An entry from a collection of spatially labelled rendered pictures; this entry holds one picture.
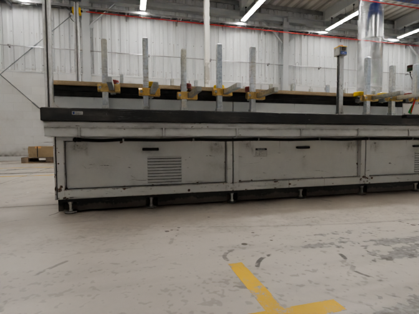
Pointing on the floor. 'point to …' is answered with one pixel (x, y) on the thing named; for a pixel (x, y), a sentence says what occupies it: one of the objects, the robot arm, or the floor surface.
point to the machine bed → (222, 157)
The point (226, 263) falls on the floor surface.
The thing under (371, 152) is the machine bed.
